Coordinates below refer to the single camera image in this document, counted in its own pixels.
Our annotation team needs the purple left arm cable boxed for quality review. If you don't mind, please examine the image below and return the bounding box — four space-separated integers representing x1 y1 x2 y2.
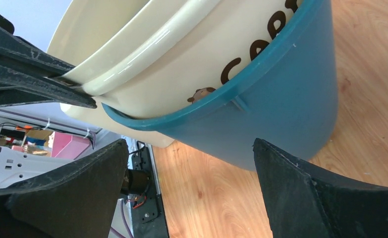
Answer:
110 200 134 238

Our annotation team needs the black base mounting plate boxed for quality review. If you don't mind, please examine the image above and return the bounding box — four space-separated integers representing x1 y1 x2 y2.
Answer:
128 140 169 238

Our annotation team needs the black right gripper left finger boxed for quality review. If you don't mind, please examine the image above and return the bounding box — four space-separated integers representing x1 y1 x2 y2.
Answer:
0 139 129 238

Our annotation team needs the cream large bucket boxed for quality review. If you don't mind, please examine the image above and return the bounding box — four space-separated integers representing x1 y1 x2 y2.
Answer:
47 0 302 147

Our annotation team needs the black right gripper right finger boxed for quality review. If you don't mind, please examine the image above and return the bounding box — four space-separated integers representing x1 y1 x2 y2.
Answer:
253 138 388 238

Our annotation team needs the teal plastic bucket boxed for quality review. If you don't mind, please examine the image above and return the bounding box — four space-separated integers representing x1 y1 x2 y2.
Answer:
104 0 338 171

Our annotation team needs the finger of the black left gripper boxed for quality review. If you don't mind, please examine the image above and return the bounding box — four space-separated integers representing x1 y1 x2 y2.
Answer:
0 60 97 109
0 15 74 77

